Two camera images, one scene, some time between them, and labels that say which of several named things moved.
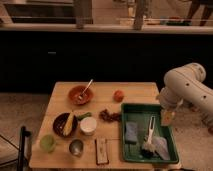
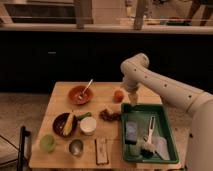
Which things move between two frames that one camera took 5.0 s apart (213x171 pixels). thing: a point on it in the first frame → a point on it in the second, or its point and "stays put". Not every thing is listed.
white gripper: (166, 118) → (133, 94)
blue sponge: (131, 131) stays put
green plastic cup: (48, 143) stays put
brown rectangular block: (101, 152) stays put
